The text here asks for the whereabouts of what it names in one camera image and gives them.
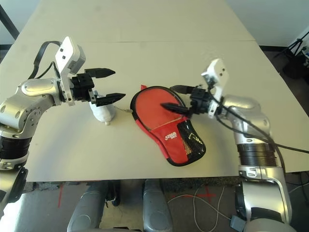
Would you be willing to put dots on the speckled grey foam mat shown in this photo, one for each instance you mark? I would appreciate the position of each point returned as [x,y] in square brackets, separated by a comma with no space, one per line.
[43,186]

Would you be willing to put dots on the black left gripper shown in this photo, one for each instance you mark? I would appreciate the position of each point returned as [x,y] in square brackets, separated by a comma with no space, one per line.
[82,87]

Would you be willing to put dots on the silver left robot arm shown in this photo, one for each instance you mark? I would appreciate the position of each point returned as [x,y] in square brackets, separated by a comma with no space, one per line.
[26,101]

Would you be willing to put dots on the black bag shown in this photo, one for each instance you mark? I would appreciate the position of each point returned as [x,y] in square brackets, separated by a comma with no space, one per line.
[294,68]

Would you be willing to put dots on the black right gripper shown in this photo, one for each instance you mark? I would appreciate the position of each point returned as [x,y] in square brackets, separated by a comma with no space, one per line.
[201,101]

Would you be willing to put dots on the grey foot pedal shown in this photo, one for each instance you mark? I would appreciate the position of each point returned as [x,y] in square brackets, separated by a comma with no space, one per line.
[238,221]

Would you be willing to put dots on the black tripod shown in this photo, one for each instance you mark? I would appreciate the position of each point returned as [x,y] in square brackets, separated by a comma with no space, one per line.
[298,43]

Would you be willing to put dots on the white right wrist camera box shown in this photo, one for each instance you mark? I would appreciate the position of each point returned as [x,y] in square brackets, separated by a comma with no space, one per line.
[219,72]

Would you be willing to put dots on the black metal frame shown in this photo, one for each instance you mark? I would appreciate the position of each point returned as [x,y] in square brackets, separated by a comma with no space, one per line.
[8,20]

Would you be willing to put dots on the grey robot leg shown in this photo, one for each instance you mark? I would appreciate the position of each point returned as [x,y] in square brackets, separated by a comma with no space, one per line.
[154,207]
[89,207]

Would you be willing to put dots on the red tape line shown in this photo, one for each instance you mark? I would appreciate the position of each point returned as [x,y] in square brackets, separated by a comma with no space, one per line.
[60,197]

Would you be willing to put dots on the grey robot right leg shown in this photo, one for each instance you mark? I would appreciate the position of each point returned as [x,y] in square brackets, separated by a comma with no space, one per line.
[154,207]

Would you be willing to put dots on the white and grey plush toy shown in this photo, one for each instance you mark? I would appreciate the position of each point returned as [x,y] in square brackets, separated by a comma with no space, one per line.
[102,113]

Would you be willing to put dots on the grey robot left leg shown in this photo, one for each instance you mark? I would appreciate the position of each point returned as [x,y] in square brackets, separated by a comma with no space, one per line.
[89,207]

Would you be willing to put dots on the red and black paddle case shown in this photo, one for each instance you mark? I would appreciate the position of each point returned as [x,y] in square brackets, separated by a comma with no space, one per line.
[154,106]

